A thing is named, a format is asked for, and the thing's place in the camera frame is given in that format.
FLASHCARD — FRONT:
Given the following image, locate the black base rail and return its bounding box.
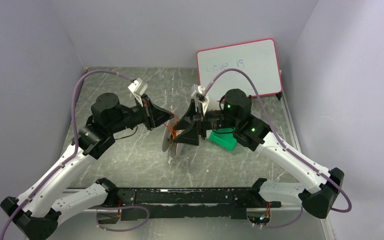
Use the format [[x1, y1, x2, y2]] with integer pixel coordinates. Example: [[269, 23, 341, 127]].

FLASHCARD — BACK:
[[101, 187, 282, 221]]

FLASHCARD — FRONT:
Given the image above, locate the wires wound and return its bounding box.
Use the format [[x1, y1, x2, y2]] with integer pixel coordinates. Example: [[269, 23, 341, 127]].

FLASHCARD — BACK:
[[166, 108, 180, 146]]

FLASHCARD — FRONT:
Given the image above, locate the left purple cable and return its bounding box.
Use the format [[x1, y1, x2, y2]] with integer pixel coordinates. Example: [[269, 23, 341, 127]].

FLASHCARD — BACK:
[[0, 70, 137, 240]]

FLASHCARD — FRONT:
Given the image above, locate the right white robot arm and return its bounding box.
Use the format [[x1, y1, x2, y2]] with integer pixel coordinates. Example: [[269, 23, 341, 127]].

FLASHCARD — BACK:
[[171, 88, 345, 219]]

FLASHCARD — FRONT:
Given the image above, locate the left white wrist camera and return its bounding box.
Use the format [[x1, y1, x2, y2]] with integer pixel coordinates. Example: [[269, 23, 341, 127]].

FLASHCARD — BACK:
[[128, 78, 148, 102]]

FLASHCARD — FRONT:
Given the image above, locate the red framed whiteboard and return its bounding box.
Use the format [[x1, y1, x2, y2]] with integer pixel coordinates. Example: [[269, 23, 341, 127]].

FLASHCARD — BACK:
[[196, 38, 283, 105]]

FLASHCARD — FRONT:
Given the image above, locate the green plastic bin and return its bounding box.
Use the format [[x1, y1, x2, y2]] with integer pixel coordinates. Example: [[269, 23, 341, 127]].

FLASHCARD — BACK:
[[209, 132, 237, 151]]

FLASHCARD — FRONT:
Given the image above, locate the white filament spool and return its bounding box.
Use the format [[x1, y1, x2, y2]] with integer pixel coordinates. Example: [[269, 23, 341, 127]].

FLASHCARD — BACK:
[[161, 108, 185, 158]]

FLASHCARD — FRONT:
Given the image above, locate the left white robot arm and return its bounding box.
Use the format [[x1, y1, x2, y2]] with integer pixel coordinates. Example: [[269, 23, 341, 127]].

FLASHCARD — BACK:
[[0, 92, 174, 240]]

